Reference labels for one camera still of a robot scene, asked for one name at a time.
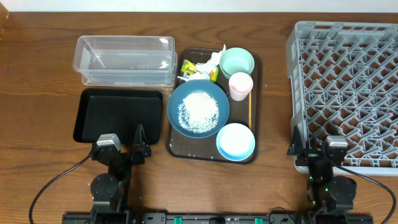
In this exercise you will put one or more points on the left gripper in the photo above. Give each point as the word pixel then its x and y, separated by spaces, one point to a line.
pixel 138 149

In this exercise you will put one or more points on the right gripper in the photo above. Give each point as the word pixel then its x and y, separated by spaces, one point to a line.
pixel 298 146

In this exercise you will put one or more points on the white rice pile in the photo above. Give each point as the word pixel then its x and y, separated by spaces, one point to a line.
pixel 198 113

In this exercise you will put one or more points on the dark blue plate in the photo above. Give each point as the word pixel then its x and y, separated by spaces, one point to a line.
pixel 187 88

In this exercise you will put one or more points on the yellow green snack wrapper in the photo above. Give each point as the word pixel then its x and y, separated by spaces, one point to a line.
pixel 190 68

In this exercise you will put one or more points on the white tissue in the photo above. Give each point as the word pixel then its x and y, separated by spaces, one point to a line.
pixel 205 70

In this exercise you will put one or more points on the mint green bowl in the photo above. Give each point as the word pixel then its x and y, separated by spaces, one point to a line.
pixel 235 60

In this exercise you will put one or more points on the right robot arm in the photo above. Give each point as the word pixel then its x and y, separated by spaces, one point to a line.
pixel 330 193

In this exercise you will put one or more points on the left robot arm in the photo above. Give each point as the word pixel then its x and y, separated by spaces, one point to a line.
pixel 110 190

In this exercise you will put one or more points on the grey dishwasher rack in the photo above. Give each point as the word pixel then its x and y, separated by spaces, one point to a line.
pixel 344 79

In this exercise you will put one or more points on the black tray bin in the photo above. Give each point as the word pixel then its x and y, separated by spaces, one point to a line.
pixel 118 111

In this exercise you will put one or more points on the light blue bowl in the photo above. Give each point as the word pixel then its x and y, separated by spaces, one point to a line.
pixel 235 142

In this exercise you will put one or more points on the wooden chopstick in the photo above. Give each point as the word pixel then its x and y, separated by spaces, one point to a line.
pixel 250 111

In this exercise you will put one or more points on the brown serving tray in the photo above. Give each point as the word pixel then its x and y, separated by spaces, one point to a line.
pixel 204 149

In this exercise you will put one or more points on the pink cup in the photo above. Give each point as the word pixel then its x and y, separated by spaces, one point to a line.
pixel 240 85

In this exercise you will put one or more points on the clear plastic bin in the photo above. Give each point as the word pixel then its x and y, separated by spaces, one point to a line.
pixel 126 60

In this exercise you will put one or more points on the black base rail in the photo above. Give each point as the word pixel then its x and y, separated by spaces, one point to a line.
pixel 161 218

